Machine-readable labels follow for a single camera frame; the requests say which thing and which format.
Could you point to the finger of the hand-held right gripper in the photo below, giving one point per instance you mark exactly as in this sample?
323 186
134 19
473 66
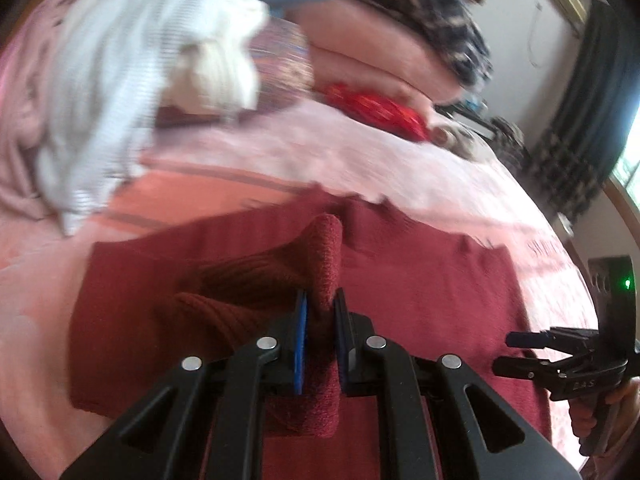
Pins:
525 367
525 339

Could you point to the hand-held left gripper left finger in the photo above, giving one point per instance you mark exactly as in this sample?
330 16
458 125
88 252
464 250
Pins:
300 340

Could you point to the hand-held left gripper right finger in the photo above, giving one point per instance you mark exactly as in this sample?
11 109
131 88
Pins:
342 340

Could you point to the dark red knit sweater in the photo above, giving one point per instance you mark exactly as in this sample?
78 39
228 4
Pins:
425 300

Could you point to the person's right hand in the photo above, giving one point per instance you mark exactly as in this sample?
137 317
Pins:
625 410

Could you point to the window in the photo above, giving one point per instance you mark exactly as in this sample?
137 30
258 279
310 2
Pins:
627 180

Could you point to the pink printed bed blanket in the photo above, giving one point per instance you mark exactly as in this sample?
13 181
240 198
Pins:
350 160

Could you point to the dark patterned curtain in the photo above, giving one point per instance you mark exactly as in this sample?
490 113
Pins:
585 125

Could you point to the dark bedside object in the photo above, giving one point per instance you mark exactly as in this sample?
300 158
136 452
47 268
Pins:
507 137

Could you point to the grey fluffy item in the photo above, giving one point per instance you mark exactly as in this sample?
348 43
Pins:
457 140

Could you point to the bright red cloth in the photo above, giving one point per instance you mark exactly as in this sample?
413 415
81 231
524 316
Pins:
380 107

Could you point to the cream white jacket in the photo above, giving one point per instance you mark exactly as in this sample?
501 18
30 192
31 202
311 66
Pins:
220 70

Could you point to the folded pink quilt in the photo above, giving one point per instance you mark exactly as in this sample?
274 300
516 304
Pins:
370 50

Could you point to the white striped garment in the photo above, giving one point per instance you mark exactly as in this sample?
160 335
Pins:
110 85

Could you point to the dark plaid blanket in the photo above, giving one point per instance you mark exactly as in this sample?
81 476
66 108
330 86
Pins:
430 10

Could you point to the mauve pink garment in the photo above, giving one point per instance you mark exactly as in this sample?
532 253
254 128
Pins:
25 110

